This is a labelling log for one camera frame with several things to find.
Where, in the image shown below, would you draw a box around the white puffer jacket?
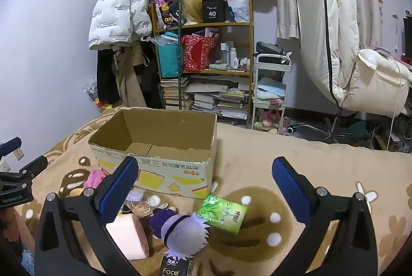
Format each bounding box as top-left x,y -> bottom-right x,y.
88,0 -> 153,50

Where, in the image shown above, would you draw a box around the wooden shelf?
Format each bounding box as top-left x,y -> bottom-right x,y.
150,0 -> 255,130

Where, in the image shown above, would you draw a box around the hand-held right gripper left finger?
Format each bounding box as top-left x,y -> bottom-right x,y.
34,156 -> 140,276

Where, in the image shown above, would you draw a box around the black printed tote bag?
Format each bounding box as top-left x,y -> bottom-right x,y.
154,0 -> 184,30

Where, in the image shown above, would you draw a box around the cream padded chair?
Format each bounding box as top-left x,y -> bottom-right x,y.
293,0 -> 412,144

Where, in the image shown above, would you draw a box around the green tissue packet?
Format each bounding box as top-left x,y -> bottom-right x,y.
196,194 -> 248,235

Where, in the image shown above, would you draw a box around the teal bag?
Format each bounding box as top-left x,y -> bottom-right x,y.
156,32 -> 184,78

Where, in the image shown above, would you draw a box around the red gift bag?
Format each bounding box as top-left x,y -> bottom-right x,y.
181,34 -> 217,72

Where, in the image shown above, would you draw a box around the pink plush toy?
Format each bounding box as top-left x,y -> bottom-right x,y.
84,168 -> 108,189

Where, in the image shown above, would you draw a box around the purple white plush doll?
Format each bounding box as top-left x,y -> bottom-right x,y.
148,207 -> 211,259

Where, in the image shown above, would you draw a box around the beige coat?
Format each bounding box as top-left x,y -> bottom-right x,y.
111,46 -> 150,107

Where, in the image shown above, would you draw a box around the white rolling cart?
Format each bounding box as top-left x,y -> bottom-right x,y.
251,53 -> 293,135

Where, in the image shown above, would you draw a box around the cartoon card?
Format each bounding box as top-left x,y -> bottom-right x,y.
129,202 -> 152,219

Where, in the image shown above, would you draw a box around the stack of books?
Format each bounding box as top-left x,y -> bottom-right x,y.
160,76 -> 250,120

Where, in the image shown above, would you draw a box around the black box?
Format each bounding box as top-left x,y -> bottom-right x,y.
202,0 -> 226,23

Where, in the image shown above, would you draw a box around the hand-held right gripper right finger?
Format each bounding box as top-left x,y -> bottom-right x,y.
271,157 -> 379,276

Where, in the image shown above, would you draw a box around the black coat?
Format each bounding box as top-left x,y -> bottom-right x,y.
97,49 -> 121,104

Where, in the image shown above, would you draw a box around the blonde wig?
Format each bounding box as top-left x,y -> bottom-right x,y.
182,0 -> 204,26

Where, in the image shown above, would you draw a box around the pile of small plush toys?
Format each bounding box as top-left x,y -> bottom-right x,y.
254,107 -> 284,133

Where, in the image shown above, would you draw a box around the row of cosmetic bottles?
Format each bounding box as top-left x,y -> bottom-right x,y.
220,41 -> 252,69

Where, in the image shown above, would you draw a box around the folded cloths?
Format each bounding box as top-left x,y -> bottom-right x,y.
254,77 -> 287,100

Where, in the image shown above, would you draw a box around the printed cardboard box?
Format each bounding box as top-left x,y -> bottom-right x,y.
88,108 -> 218,200

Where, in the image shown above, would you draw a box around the green cloth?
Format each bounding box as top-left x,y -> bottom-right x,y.
209,63 -> 239,72

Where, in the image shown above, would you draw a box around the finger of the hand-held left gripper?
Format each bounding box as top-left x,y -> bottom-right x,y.
20,155 -> 49,181
0,137 -> 22,164

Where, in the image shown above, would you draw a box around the beige printed blanket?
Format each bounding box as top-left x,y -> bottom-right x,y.
13,107 -> 412,276

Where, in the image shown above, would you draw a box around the black tissue packet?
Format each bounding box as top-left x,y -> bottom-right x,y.
159,255 -> 195,276

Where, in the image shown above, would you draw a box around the green pole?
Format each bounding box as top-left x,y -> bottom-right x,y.
176,0 -> 183,111

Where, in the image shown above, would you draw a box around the white toilet paper roll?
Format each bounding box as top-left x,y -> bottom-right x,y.
106,214 -> 150,260

